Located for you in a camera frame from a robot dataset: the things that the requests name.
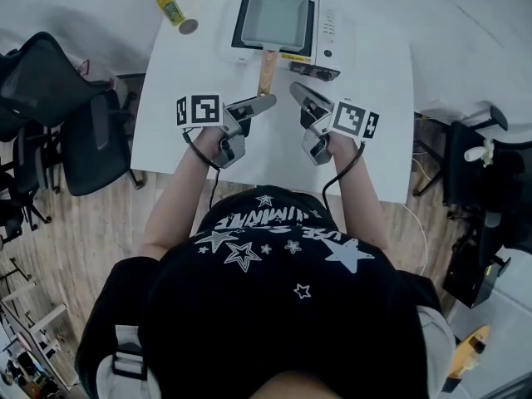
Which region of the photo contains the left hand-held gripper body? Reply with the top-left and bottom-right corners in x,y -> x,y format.
175,93 -> 255,170

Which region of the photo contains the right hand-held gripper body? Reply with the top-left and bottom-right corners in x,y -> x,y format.
298,100 -> 381,167

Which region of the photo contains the white induction stove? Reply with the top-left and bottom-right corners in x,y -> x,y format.
217,0 -> 357,68

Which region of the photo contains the grey square frying pan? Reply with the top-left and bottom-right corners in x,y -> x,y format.
240,0 -> 310,97

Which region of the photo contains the person's right forearm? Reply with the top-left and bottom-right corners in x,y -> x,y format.
327,133 -> 392,262

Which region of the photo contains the person's left forearm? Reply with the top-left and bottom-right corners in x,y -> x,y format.
136,127 -> 228,262

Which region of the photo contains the yellow oil bottle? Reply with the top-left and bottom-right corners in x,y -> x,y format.
149,0 -> 200,37

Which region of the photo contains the black padded office chair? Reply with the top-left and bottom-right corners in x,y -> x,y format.
60,89 -> 145,198

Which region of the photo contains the black office chair with armrest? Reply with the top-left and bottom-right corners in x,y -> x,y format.
413,105 -> 532,265

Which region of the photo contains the black mesh office chair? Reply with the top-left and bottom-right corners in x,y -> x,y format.
0,31 -> 110,143

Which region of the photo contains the black wheeled chair base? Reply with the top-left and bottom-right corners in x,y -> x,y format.
0,116 -> 63,244

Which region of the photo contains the black floor device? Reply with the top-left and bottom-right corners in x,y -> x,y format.
441,212 -> 513,309

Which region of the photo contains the black star print shirt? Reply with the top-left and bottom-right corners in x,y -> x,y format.
74,184 -> 444,399

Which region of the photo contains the yellow wooden board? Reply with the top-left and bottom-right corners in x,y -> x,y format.
447,323 -> 492,381

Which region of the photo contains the metal storage rack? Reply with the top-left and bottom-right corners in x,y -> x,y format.
0,258 -> 81,399

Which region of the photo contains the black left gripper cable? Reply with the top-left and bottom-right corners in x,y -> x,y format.
181,127 -> 221,214

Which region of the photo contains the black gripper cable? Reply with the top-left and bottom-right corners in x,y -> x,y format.
322,141 -> 367,215
181,127 -> 221,214

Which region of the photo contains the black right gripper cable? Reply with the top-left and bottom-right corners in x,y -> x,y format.
322,141 -> 367,215

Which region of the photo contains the thin white floor cable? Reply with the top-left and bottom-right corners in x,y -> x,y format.
399,200 -> 430,277

